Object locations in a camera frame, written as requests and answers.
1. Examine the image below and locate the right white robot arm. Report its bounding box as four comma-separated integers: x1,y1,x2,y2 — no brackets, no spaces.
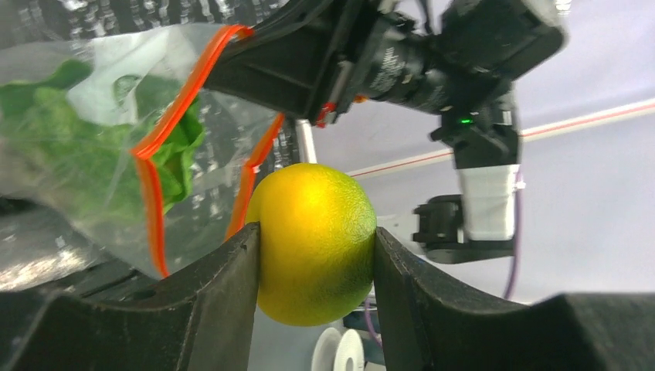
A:
205,0,565,264

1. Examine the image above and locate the green yellow mango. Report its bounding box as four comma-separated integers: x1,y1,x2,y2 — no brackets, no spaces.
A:
246,163,377,327

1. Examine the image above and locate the green lettuce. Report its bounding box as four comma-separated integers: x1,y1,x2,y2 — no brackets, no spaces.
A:
1,60,178,223

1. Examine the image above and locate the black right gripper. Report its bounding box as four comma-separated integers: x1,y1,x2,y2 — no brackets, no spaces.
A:
204,1,446,126

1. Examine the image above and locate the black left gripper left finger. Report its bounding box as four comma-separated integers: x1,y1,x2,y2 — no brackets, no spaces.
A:
1,223,260,370

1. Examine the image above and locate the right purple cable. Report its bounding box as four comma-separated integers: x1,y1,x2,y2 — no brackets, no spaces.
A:
501,171,525,301

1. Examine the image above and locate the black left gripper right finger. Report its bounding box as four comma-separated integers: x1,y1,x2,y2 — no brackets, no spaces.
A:
374,228,654,370

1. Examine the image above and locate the clear zip bag orange zipper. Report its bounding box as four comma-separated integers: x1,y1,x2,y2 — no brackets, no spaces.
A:
1,24,285,291

